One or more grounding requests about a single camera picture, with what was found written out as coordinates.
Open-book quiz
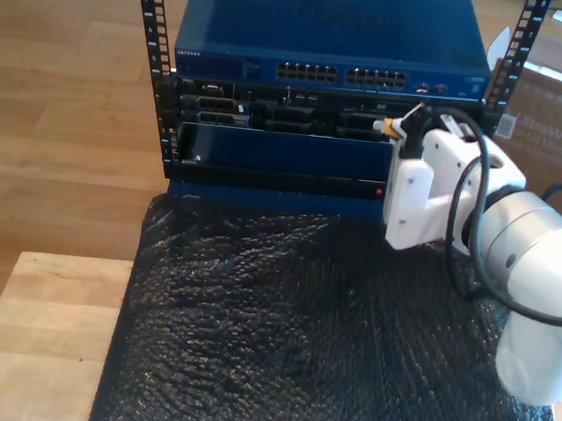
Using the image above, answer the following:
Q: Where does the black bubble wrap mat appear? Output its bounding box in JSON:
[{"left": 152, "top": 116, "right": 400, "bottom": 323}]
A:
[{"left": 86, "top": 188, "right": 562, "bottom": 421}]

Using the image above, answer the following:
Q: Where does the black perforated rack post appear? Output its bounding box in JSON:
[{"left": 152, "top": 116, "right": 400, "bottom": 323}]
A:
[
  {"left": 111, "top": 0, "right": 193, "bottom": 181},
  {"left": 464, "top": 0, "right": 552, "bottom": 146}
]

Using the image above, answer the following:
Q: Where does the black Dell rack server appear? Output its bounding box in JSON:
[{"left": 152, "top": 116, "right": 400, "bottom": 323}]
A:
[{"left": 169, "top": 73, "right": 487, "bottom": 155}]

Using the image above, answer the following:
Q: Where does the blue sliding rack shelf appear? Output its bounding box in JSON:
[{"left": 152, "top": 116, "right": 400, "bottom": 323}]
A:
[{"left": 165, "top": 118, "right": 395, "bottom": 221}]

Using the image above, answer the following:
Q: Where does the white paper sheet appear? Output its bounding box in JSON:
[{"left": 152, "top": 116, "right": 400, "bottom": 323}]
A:
[{"left": 483, "top": 23, "right": 512, "bottom": 74}]

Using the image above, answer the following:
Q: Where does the blue Netgear network switch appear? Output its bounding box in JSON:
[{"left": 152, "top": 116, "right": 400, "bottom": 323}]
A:
[{"left": 170, "top": 0, "right": 500, "bottom": 110}]

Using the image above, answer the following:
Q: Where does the yellow network cable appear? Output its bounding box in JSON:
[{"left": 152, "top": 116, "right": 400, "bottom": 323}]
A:
[{"left": 371, "top": 117, "right": 406, "bottom": 147}]

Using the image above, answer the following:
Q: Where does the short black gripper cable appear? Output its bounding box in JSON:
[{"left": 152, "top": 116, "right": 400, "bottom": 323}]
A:
[{"left": 440, "top": 152, "right": 502, "bottom": 301}]

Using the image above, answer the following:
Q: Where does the black camera cable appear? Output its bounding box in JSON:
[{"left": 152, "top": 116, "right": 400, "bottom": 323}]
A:
[{"left": 381, "top": 100, "right": 562, "bottom": 326}]

